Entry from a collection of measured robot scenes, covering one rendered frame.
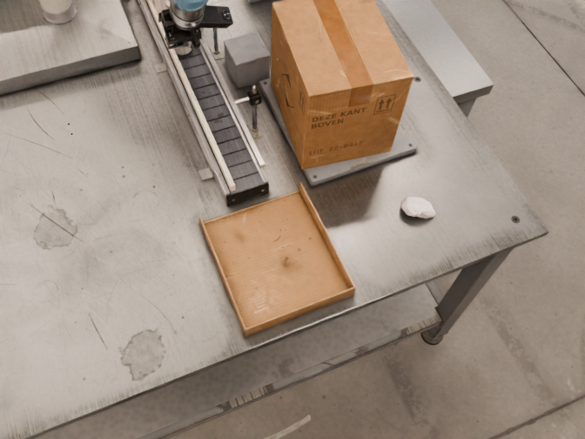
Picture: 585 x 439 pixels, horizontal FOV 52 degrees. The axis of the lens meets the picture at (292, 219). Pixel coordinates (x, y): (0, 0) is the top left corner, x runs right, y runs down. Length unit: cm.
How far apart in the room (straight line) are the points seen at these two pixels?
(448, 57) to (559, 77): 143
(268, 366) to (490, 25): 216
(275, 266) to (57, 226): 52
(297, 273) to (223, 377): 65
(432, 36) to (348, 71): 62
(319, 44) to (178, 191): 49
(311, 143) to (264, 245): 26
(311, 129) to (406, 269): 39
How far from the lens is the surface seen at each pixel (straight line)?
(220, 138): 150
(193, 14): 131
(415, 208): 145
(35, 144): 165
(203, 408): 189
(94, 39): 179
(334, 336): 196
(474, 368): 228
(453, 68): 182
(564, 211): 272
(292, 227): 141
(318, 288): 134
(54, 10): 184
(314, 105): 130
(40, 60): 177
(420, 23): 194
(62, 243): 147
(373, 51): 138
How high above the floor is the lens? 206
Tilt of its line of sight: 59 degrees down
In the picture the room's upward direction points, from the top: 5 degrees clockwise
